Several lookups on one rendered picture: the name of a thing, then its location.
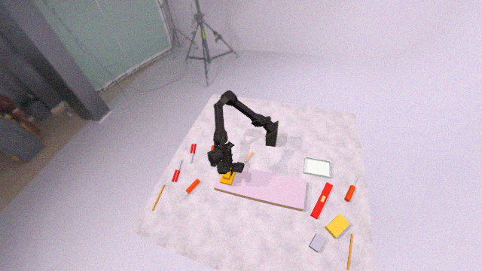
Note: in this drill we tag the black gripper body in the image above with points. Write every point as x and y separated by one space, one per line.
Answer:
237 167

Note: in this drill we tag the pale pink panel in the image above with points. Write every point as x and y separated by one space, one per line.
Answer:
266 187

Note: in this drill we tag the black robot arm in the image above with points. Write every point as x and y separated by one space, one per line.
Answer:
222 150

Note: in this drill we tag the white shallow tray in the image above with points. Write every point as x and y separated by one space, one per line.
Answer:
321 168

